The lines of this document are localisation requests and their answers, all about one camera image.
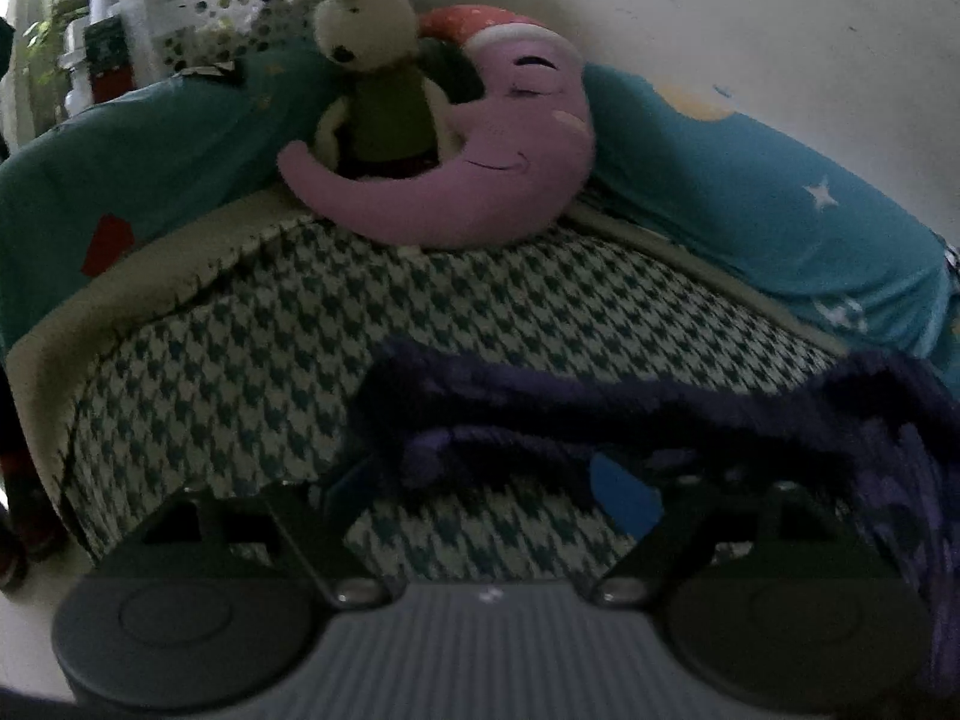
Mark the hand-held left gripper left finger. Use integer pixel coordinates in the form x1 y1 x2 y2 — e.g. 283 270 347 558
142 463 391 608

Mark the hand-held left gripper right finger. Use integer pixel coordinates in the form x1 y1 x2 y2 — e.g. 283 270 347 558
589 454 901 608

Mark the purple floral garment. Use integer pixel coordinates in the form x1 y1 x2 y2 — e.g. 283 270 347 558
349 337 960 691

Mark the teal star-print cushion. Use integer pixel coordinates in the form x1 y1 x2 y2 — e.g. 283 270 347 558
581 64 960 361

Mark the purple moon plush pillow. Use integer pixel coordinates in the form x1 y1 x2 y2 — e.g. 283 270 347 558
277 6 597 250

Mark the dark teal printed cushion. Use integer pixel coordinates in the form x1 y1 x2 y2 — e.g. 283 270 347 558
0 37 338 361

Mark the cream bunny plush toy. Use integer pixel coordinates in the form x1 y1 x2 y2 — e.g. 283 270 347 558
285 0 451 181

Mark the white perforated basket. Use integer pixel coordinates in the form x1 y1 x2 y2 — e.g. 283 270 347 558
161 0 417 76

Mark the white storage rack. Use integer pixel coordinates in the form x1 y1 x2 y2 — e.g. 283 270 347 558
60 0 162 117

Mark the green potted plant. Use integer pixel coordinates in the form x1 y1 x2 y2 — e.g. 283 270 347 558
22 0 95 128

